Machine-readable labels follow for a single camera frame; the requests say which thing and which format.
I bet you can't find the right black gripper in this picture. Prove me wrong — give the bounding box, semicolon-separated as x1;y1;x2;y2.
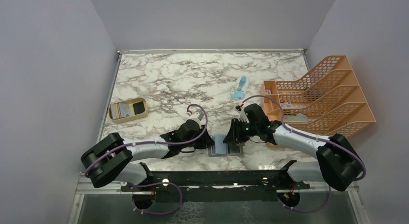
223;118;259;143

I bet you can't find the taupe leather card holder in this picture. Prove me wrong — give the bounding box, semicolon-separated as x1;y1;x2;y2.
208;134;244;157

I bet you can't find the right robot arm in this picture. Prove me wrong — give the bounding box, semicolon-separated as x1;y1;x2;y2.
223;104;366;191

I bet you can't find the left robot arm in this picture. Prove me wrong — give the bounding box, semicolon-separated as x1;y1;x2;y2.
81;119;215;191

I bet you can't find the beige card tray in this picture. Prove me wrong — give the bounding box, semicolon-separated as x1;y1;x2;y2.
108;97;149;124

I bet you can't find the stack of cards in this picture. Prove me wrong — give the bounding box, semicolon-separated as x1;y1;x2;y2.
109;102;133;120

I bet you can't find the red white small box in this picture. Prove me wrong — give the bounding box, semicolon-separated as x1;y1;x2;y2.
281;102;295;109

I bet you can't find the orange plastic file organizer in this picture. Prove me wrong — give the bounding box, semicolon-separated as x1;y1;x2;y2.
259;55;376;138

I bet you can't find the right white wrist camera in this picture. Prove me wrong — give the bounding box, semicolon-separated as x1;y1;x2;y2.
238;109;249;123

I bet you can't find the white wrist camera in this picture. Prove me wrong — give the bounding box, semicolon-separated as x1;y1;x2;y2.
190;112;205;123
238;109;249;123

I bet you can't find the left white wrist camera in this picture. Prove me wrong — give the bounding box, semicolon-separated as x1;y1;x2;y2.
190;112;205;123

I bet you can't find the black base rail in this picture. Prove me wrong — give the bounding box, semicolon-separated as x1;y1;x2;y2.
121;170;310;203

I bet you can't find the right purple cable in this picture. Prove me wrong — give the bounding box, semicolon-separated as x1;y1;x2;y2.
235;94;367;213

